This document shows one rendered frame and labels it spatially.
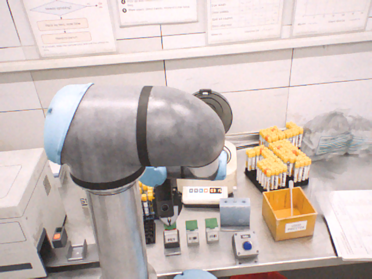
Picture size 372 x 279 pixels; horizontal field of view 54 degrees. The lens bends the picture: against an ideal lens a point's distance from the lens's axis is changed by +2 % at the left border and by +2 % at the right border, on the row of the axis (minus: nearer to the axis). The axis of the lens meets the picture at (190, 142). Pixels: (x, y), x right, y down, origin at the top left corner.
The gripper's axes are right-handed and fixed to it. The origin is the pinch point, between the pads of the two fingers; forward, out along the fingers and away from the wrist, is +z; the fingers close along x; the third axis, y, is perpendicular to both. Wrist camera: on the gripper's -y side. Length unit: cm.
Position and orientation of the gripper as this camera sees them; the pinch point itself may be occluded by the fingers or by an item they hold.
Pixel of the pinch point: (170, 224)
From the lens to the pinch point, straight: 116.3
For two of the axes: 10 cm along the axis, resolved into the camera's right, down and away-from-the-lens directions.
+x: -9.9, 1.0, -0.5
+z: 0.6, 8.4, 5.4
